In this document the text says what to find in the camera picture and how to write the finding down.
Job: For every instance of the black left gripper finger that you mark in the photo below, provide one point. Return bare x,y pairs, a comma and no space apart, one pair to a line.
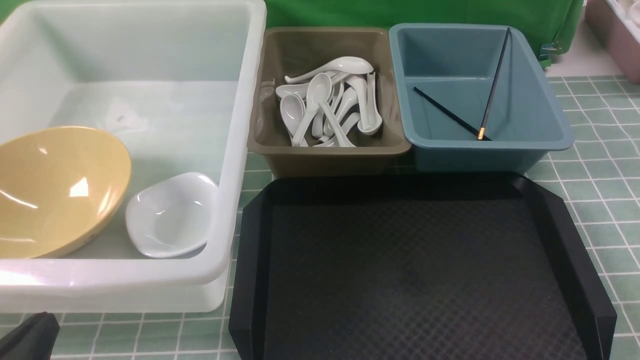
33,339

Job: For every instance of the yellow noodle bowl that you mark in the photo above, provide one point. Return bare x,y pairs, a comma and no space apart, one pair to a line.
59,188

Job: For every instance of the small white dish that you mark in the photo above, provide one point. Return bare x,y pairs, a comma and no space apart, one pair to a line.
173,217

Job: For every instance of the black chopstick gold band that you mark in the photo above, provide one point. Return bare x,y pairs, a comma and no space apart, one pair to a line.
490,98

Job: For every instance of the white ceramic soup spoon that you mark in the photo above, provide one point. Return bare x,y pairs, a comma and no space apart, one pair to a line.
339,135

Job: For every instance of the large white plastic tub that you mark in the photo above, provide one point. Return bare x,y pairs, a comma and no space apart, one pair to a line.
175,81

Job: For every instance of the white spoon left of pile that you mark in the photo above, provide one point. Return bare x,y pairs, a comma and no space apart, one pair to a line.
292,109

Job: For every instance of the white spoon of pile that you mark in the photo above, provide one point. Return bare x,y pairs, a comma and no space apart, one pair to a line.
373,121
317,97
292,109
347,64

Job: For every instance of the olive brown plastic bin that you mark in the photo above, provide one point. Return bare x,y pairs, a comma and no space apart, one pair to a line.
293,51

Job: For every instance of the white spoon centre of pile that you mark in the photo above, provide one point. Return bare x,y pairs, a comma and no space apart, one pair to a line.
317,97

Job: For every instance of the white spoon right of pile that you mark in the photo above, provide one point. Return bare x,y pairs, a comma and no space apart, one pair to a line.
373,121

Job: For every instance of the white spoon top of pile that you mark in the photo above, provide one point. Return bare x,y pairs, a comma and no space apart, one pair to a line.
347,64

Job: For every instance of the black serving tray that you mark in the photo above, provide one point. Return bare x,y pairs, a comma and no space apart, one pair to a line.
466,266

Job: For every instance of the blue plastic bin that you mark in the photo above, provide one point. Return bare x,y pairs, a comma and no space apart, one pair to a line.
455,63

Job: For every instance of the green cloth backdrop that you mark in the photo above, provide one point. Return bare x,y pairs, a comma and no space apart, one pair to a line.
549,26

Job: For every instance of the pink bin at corner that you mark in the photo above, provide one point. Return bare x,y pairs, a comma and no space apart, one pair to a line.
617,33

